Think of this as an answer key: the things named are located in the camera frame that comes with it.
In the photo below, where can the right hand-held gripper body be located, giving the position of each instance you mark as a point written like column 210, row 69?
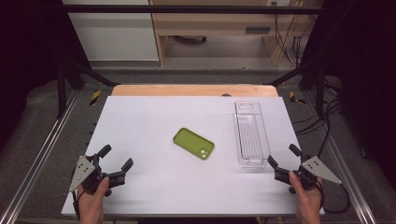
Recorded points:
column 317, row 169

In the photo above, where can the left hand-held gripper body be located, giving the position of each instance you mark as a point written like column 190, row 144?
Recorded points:
column 81, row 172

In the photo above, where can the clear plastic tray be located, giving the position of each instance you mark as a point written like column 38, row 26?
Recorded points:
column 251, row 137

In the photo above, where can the green phone case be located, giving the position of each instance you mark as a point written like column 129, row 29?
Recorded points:
column 193, row 143

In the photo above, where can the person's left hand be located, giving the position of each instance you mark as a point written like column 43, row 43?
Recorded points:
column 91, row 202

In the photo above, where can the person's right hand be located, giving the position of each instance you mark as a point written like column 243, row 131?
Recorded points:
column 308, row 200

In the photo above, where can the white table cover sheet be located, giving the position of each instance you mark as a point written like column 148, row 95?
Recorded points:
column 155, row 186

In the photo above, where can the yellow black tape strip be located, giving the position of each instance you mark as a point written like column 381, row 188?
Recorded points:
column 95, row 98
column 293, row 97

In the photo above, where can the black curtain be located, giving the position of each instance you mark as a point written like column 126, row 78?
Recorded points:
column 367, row 77
column 28, row 62

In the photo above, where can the white cabinet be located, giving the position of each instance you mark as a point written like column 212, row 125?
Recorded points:
column 115, row 34

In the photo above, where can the wooden desk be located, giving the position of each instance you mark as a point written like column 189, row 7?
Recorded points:
column 218, row 23

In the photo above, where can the aluminium rail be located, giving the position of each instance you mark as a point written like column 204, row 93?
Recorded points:
column 345, row 174
column 40, row 155

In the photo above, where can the black frame stand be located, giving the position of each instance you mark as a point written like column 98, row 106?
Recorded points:
column 320, row 90
column 62, row 93

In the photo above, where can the black horizontal frame bar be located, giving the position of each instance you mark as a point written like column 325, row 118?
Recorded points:
column 186, row 9

